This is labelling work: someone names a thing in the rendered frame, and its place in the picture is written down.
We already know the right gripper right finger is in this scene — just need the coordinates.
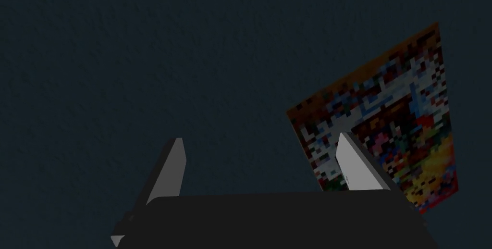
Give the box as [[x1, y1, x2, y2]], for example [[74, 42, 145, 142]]
[[335, 132, 404, 193]]

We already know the colourful book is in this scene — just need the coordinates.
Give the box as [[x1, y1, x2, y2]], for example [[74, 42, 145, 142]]
[[286, 21, 460, 215]]

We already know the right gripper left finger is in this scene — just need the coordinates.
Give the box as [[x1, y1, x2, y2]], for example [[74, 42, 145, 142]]
[[135, 137, 187, 212]]

